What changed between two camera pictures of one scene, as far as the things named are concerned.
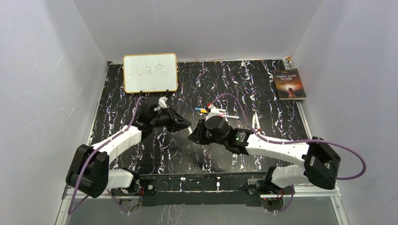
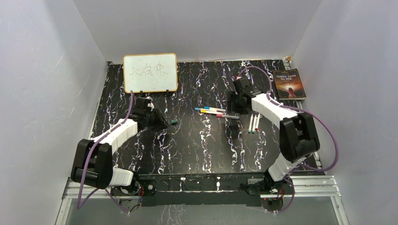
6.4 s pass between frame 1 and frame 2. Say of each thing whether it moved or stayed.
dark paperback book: stayed
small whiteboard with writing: stayed
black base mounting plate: stayed
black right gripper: moved
